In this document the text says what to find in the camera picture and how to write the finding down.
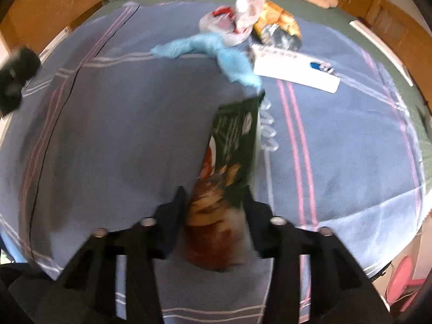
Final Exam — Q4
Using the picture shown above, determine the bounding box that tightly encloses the wooden bunk bed frame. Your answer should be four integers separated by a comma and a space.
0, 0, 432, 116

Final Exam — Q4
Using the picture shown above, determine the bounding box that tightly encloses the blue striped blanket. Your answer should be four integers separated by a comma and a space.
1, 2, 430, 323

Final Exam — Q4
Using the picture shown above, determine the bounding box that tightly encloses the green bed mattress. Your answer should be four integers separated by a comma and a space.
90, 0, 431, 191

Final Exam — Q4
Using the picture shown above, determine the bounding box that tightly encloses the blue cloth rag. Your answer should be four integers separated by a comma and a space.
150, 33, 262, 91

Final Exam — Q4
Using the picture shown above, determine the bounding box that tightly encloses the pink floor object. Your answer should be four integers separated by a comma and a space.
384, 255, 426, 313

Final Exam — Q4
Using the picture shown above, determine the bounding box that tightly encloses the red snack wrapper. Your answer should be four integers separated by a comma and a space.
198, 6, 253, 47

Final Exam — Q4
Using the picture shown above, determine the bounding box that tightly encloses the white plastic bag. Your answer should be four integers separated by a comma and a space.
234, 0, 266, 33

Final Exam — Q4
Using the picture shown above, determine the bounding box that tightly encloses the green snack packet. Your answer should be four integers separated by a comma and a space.
184, 92, 265, 272

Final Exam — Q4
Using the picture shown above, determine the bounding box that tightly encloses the white toothpaste box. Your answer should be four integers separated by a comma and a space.
250, 44, 340, 94

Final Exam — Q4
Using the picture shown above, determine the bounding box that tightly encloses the white flat board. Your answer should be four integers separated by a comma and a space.
349, 20, 414, 87

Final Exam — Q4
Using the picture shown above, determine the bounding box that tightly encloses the yellow snack bag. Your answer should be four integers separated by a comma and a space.
253, 0, 302, 51

